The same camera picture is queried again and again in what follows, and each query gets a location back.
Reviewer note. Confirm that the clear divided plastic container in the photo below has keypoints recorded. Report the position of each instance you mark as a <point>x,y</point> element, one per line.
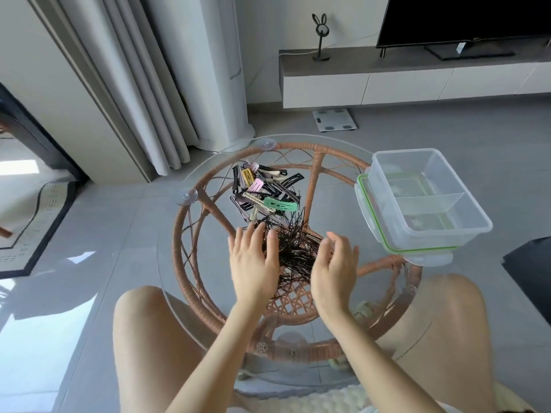
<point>430,197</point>

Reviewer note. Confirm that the black rabbit ear ornament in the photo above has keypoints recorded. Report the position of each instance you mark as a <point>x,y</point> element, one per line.
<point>320,30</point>

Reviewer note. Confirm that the pile of black bobby pins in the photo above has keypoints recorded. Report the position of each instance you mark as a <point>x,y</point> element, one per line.
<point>297,253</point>

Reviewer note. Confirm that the dark door frame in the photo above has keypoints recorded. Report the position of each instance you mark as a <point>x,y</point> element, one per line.
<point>38,133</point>

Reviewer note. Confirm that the white bathroom scale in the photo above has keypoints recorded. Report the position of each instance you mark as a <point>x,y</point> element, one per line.
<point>335,120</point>

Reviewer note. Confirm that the clear suction cup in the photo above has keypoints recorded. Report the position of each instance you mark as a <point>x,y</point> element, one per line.
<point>292,346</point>
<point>264,144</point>
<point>188,196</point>

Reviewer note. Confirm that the clear lid with green seal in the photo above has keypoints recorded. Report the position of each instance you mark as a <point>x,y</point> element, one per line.
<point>374,219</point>

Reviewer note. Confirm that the black seat cushion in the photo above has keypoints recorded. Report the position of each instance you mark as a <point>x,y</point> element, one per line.
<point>531,275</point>

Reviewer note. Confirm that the person's left forearm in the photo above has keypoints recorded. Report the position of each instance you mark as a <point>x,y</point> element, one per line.
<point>219,361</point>

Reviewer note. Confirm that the beige rug with black border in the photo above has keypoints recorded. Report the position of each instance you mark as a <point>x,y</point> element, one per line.
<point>41,227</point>

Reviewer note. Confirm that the white knitted cushion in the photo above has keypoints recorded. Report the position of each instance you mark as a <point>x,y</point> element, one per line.
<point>310,400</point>

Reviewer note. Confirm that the person's right forearm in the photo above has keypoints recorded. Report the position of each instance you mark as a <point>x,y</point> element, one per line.
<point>370,361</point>

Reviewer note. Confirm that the grey curtain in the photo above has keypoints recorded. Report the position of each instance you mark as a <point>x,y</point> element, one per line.
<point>133,81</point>

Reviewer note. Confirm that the person's leg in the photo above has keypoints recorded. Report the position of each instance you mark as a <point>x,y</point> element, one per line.
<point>447,331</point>
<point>150,339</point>

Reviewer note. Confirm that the person's left hand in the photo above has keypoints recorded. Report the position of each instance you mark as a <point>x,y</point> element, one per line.
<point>254,275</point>

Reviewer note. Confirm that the black flat screen television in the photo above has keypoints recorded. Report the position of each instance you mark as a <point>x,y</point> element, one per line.
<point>465,17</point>

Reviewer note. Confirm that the person's right hand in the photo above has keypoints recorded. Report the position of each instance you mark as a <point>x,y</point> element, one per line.
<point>333,279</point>

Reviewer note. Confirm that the pile of coloured hair clips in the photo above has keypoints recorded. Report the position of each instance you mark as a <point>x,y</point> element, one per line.
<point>269,193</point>

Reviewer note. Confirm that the person's right fingers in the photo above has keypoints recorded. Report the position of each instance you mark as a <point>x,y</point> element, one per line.
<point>340,249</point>

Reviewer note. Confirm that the white tower air conditioner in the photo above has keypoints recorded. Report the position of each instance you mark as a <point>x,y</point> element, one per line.
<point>202,73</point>

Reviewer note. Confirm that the person's right leg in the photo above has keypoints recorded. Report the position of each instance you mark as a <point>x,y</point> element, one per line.
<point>447,331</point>

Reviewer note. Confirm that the round rattan table frame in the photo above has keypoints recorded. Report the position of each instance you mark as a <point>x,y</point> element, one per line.
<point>318,167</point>

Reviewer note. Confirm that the person's left leg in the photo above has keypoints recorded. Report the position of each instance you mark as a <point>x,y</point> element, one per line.
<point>150,339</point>

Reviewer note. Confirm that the white grey-topped media cabinet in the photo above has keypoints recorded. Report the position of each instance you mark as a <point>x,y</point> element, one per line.
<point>409,83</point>

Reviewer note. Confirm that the person's left fingers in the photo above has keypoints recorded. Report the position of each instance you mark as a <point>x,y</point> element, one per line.
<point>252,243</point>

